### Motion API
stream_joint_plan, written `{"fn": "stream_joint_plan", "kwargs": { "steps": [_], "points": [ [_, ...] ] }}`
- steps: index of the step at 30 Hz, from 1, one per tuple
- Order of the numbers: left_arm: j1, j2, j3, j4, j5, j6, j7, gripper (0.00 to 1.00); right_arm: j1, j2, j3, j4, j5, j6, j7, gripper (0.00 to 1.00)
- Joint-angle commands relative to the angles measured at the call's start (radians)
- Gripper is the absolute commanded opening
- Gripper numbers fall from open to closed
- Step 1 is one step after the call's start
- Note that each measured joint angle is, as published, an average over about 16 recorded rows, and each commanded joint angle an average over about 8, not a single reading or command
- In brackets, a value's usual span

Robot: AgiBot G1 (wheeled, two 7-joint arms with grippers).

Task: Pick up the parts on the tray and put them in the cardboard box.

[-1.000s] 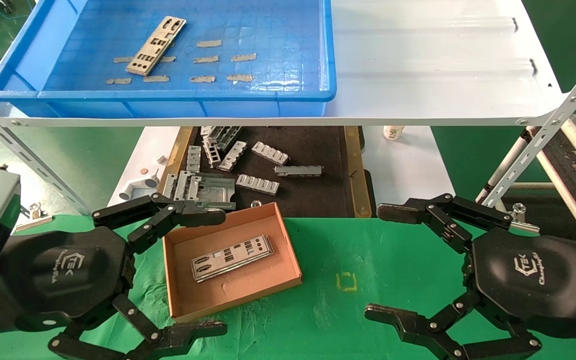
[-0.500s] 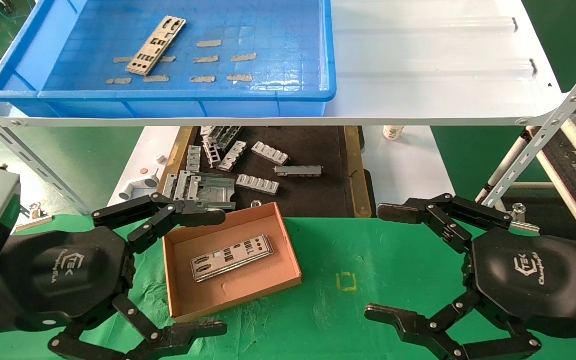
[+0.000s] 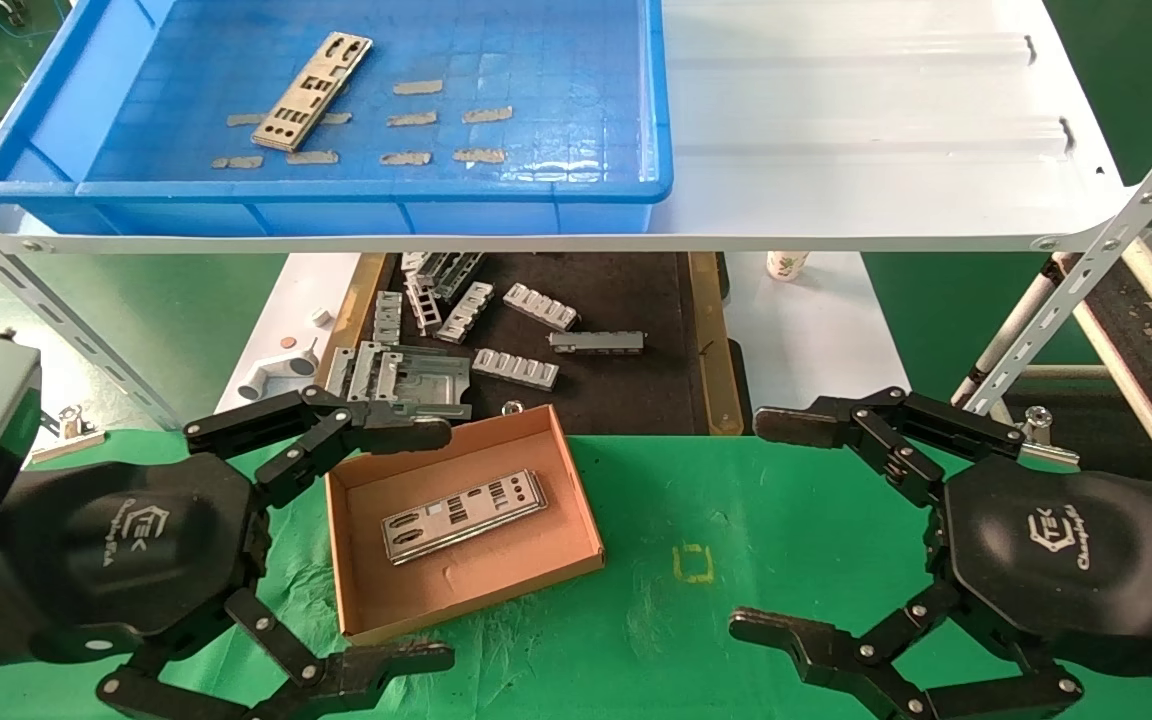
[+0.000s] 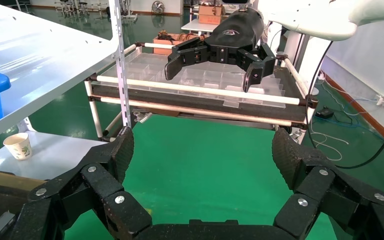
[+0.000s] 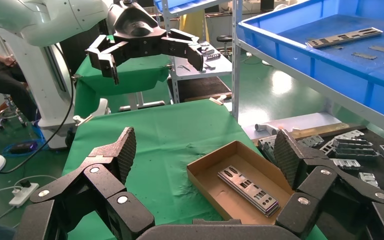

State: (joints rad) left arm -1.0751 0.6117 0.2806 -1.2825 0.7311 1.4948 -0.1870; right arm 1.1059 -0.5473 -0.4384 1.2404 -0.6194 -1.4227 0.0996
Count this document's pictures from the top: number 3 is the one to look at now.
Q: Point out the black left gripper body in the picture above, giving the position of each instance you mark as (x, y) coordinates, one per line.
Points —
(126, 540)

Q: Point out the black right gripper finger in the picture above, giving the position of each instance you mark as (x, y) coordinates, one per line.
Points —
(836, 660)
(896, 420)

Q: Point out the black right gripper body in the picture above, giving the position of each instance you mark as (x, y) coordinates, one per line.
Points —
(1066, 560)

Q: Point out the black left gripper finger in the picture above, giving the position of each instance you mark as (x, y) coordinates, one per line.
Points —
(321, 402)
(356, 670)

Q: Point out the shallow brown cardboard box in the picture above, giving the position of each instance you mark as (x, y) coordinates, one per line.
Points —
(496, 585)

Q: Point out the blue plastic tray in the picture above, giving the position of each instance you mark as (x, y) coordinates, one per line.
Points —
(556, 60)

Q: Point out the narrow grey metal strip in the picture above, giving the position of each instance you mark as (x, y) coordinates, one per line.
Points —
(339, 368)

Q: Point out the white plastic pipe fitting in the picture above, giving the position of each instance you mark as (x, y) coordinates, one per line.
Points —
(281, 368)

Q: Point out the large grey metal plate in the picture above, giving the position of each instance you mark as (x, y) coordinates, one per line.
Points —
(436, 378)

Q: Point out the white diagonal tube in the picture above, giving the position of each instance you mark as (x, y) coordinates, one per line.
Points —
(1019, 308)

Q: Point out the cream horizontal tube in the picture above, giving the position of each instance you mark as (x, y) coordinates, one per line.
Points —
(1086, 372)

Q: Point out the printed paper cup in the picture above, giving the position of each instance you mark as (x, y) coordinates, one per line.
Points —
(786, 264)

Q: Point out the grey slotted angle strut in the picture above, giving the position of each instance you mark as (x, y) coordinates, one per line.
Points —
(1086, 260)
(86, 346)

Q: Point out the green table cloth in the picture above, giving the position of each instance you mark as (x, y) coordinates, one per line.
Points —
(656, 500)

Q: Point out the grey tape piece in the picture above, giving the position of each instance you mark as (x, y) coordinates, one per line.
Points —
(312, 157)
(418, 87)
(241, 119)
(237, 161)
(405, 158)
(487, 114)
(479, 155)
(338, 117)
(411, 118)

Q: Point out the long dark metal bar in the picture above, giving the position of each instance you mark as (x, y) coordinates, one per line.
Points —
(596, 342)

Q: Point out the white metal shelf board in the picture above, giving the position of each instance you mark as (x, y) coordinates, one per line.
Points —
(836, 100)

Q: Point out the black chair caster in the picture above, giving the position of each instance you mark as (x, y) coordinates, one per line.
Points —
(11, 12)

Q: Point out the folded grey metal bracket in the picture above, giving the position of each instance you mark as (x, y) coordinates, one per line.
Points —
(376, 365)

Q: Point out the slotted grey metal bracket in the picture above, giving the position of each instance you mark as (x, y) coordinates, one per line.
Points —
(466, 312)
(541, 307)
(514, 368)
(387, 318)

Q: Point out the ladder shaped metal bracket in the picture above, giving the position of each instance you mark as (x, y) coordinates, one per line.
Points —
(423, 300)

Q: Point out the perforated dark metal bracket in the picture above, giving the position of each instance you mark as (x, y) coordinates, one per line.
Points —
(454, 270)

